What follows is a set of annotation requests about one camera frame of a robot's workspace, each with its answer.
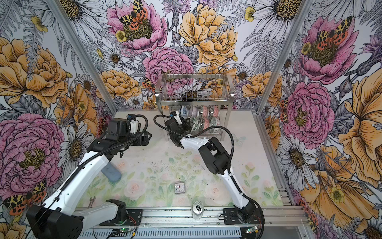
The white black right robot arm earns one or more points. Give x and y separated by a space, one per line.
216 158

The aluminium front rail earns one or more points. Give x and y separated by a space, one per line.
179 217

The silver drink can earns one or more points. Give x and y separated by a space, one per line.
197 210

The white vented cable duct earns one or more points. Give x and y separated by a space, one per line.
175 233

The stainless steel dish rack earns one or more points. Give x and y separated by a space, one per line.
201 89

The green leaf print bowl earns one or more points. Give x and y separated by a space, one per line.
195 125

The blue floral bowl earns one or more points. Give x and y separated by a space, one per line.
184 111

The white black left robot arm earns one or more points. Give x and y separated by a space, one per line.
57 218

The silver wrench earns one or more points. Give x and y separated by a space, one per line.
92 199

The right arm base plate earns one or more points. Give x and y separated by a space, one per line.
234 216

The green circuit board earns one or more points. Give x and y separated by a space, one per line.
119 230

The small square alarm clock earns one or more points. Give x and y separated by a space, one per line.
179 187

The green geometric pattern bowl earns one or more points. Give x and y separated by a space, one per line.
215 122

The black white patterned bowl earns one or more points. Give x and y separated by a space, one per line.
205 123

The purple striped bowl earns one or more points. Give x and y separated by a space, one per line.
194 111

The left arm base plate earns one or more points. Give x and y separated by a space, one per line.
130 217

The black white floral bowl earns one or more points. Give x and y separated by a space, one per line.
214 111

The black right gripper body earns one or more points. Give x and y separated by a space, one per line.
185 126

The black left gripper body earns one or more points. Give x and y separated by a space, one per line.
138 143

